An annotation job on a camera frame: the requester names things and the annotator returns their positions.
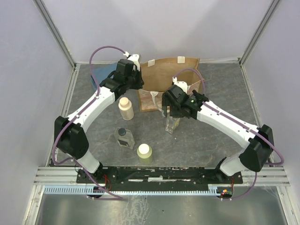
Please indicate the clear bottle black cap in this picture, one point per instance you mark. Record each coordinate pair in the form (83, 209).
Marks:
(124, 137)

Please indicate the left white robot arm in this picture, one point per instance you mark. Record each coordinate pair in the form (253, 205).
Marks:
(70, 132)

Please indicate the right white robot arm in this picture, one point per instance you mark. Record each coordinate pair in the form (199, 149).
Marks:
(256, 142)

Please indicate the peach lotion bottle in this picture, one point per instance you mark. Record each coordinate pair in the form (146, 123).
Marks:
(126, 109)

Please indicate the blue cloth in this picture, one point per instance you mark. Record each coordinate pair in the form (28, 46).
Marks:
(102, 72)

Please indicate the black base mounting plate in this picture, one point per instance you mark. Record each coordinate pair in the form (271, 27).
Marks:
(120, 174)

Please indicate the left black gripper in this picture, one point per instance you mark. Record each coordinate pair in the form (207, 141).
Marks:
(137, 82)

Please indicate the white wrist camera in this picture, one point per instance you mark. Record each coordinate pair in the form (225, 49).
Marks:
(183, 85)
(134, 58)

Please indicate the brown canvas tote bag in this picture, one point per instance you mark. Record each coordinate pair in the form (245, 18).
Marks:
(158, 76)

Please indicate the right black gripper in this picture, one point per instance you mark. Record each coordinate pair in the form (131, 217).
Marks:
(168, 108)

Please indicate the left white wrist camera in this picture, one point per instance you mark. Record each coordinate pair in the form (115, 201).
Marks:
(134, 58)

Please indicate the aluminium frame rail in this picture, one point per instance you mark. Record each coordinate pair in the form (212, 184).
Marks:
(268, 176)

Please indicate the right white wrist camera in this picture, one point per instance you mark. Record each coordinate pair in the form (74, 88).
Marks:
(183, 85)

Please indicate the clear square perfume bottle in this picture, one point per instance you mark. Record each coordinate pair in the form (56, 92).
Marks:
(171, 124)

